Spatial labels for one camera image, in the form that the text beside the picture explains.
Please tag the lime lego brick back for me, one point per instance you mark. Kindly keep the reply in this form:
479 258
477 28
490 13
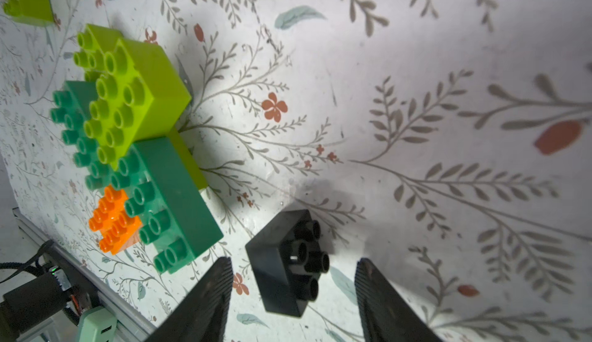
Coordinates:
140 96

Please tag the extra dark green lego brick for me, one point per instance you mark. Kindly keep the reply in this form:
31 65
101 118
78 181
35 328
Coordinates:
72 110

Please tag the metal base rail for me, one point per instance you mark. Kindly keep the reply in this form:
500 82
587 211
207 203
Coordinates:
88 291

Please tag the dark green lego brick back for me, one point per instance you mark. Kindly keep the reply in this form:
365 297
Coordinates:
175 218

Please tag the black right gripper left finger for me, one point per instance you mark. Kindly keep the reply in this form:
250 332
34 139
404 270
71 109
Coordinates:
203 313

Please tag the orange lego brick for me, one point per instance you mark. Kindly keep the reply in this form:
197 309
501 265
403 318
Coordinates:
118 230

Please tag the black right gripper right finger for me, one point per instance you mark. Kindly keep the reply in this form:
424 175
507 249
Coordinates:
385 316

